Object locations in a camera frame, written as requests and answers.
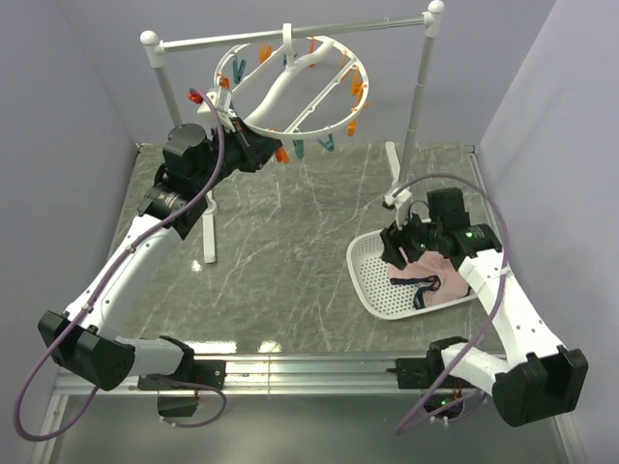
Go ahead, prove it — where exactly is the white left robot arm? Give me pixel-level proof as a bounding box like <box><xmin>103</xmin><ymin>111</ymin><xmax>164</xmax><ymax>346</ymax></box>
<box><xmin>38</xmin><ymin>118</ymin><xmax>282</xmax><ymax>391</ymax></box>

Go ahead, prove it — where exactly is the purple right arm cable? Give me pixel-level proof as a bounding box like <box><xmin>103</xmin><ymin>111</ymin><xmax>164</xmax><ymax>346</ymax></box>
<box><xmin>392</xmin><ymin>173</ymin><xmax>510</xmax><ymax>435</ymax></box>

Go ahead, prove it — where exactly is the white perforated plastic basket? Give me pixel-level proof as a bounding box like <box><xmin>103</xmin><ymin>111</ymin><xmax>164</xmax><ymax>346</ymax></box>
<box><xmin>346</xmin><ymin>230</ymin><xmax>476</xmax><ymax>321</ymax></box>

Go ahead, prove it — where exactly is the orange right middle peg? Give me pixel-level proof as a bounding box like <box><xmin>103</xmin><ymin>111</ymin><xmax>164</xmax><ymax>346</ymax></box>
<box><xmin>350</xmin><ymin>101</ymin><xmax>370</xmax><ymax>114</ymax></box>

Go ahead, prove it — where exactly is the orange left clothes peg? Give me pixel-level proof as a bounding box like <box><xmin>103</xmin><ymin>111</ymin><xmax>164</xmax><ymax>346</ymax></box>
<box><xmin>218</xmin><ymin>72</ymin><xmax>230</xmax><ymax>90</ymax></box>

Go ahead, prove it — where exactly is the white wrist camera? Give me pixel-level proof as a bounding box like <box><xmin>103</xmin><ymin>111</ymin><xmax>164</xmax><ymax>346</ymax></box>
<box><xmin>383</xmin><ymin>188</ymin><xmax>413</xmax><ymax>230</ymax></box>
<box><xmin>188</xmin><ymin>86</ymin><xmax>236</xmax><ymax>131</ymax></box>

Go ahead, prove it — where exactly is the orange clothes peg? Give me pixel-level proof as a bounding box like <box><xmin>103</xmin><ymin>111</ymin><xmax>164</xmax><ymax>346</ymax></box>
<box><xmin>218</xmin><ymin>72</ymin><xmax>230</xmax><ymax>90</ymax></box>
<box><xmin>274</xmin><ymin>146</ymin><xmax>290</xmax><ymax>163</ymax></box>

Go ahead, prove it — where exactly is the white clothes rack stand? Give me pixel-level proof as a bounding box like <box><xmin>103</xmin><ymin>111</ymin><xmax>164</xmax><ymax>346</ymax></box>
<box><xmin>140</xmin><ymin>1</ymin><xmax>445</xmax><ymax>262</ymax></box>

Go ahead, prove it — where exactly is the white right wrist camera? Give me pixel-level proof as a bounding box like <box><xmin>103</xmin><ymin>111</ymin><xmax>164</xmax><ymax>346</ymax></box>
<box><xmin>383</xmin><ymin>188</ymin><xmax>413</xmax><ymax>230</ymax></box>

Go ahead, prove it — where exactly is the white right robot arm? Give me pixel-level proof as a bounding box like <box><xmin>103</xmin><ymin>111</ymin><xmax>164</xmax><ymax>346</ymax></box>
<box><xmin>380</xmin><ymin>188</ymin><xmax>588</xmax><ymax>427</ymax></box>

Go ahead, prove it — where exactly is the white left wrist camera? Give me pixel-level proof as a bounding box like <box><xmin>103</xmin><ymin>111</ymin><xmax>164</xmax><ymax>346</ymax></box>
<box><xmin>188</xmin><ymin>86</ymin><xmax>236</xmax><ymax>131</ymax></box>

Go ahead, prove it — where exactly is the white round clip hanger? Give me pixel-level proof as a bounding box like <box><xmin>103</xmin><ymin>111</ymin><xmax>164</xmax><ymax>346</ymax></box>
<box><xmin>207</xmin><ymin>23</ymin><xmax>369</xmax><ymax>141</ymax></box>

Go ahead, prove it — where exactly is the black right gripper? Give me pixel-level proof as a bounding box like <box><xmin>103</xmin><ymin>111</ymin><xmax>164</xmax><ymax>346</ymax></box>
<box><xmin>380</xmin><ymin>205</ymin><xmax>444</xmax><ymax>270</ymax></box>

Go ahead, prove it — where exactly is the teal front right peg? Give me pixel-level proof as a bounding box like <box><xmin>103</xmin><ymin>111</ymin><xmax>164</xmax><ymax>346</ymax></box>
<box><xmin>317</xmin><ymin>134</ymin><xmax>335</xmax><ymax>153</ymax></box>

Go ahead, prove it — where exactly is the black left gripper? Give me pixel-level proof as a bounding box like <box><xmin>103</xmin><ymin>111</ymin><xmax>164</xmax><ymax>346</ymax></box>
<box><xmin>194</xmin><ymin>116</ymin><xmax>280</xmax><ymax>193</ymax></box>

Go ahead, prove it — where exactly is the teal left back peg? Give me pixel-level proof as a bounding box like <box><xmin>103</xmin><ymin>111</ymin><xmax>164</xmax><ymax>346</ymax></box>
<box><xmin>232</xmin><ymin>56</ymin><xmax>247</xmax><ymax>85</ymax></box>

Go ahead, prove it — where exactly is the orange back left peg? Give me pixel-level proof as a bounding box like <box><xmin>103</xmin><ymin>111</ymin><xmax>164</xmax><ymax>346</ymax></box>
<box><xmin>258</xmin><ymin>43</ymin><xmax>274</xmax><ymax>64</ymax></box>

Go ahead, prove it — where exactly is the orange front clothes peg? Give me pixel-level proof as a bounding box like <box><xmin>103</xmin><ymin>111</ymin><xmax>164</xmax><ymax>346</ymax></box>
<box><xmin>274</xmin><ymin>146</ymin><xmax>290</xmax><ymax>163</ymax></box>

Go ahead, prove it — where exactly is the teal front clothes peg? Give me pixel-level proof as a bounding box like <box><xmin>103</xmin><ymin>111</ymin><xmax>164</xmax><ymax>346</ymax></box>
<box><xmin>293</xmin><ymin>139</ymin><xmax>305</xmax><ymax>160</ymax></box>

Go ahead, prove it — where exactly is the aluminium mounting rail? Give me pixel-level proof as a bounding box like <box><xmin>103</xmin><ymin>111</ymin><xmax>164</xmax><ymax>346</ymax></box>
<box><xmin>51</xmin><ymin>351</ymin><xmax>566</xmax><ymax>396</ymax></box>

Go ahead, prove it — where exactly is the pink underwear navy trim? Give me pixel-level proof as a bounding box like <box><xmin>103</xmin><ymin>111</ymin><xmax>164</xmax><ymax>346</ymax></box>
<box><xmin>387</xmin><ymin>251</ymin><xmax>470</xmax><ymax>309</ymax></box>

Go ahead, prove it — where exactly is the orange right upper peg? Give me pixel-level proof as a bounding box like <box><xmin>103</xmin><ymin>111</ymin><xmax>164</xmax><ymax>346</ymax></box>
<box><xmin>351</xmin><ymin>68</ymin><xmax>365</xmax><ymax>102</ymax></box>

